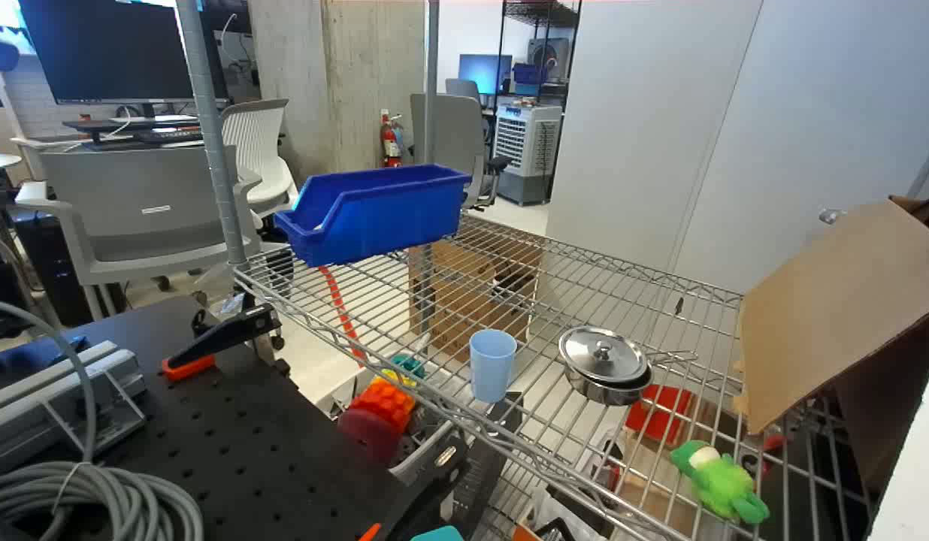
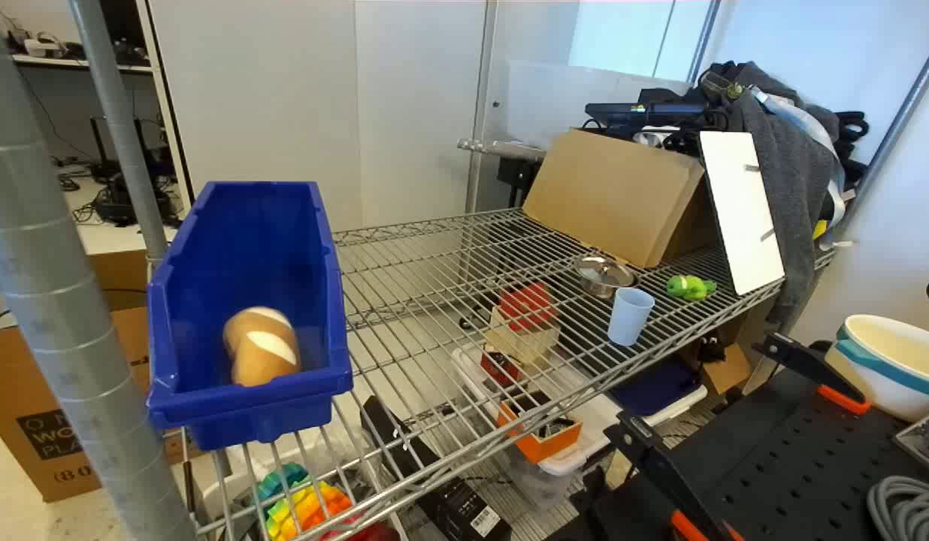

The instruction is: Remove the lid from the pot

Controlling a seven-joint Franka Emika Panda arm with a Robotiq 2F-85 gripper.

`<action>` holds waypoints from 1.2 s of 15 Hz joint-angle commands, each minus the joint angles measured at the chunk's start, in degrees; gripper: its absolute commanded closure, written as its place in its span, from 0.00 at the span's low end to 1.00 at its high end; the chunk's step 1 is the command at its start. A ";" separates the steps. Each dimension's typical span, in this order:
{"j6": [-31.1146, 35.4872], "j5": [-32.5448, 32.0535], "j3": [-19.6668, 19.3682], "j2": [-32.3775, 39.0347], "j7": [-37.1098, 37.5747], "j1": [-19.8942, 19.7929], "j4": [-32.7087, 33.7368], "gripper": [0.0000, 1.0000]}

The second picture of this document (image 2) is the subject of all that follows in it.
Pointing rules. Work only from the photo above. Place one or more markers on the red toy pot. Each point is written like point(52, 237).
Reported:
point(529, 304)

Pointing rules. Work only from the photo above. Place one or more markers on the small silver metal dish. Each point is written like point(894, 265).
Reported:
point(604, 270)

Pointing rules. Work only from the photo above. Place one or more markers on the brown cardboard box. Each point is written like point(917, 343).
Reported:
point(614, 197)

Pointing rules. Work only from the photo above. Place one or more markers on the light blue plastic cup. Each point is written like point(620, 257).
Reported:
point(631, 315)

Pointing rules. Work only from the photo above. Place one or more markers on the orange black device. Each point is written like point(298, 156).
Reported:
point(543, 441)

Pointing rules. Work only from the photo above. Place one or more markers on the white plastic tray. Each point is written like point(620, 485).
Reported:
point(594, 421)

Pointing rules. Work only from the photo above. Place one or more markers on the long black box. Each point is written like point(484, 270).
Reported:
point(435, 483)

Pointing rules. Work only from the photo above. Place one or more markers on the tan wooden toy bread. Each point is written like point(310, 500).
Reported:
point(262, 349)

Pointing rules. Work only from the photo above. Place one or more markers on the blue plastic storage bin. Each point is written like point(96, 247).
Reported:
point(242, 240)

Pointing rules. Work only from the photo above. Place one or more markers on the green toy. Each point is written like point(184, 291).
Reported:
point(689, 285)

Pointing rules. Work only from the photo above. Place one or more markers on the dark blue flat box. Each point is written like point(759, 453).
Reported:
point(659, 389)

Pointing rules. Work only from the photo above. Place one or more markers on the small brown box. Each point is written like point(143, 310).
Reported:
point(726, 367)

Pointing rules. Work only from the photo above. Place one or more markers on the rainbow coloured toy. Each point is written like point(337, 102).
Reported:
point(301, 506)

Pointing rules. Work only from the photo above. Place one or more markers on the white flat board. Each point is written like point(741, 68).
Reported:
point(745, 211)

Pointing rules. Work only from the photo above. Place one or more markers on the grey jacket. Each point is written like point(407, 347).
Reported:
point(794, 190)

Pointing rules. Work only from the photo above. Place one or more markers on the white background shelf unit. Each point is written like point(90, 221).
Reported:
point(165, 109)

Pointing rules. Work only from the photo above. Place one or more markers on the white bowl teal stripe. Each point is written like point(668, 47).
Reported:
point(887, 362)

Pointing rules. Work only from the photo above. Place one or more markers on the large printed cardboard box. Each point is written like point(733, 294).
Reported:
point(31, 401)

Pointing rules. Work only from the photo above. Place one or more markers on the grey tray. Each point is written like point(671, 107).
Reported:
point(923, 441)

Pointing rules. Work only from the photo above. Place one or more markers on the chrome shelf post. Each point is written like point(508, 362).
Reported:
point(478, 100)

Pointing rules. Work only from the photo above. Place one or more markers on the thin grey shelf post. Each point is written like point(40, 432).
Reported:
point(123, 129)

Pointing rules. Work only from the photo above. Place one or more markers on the thick grey shelf post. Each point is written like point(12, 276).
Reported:
point(43, 279)

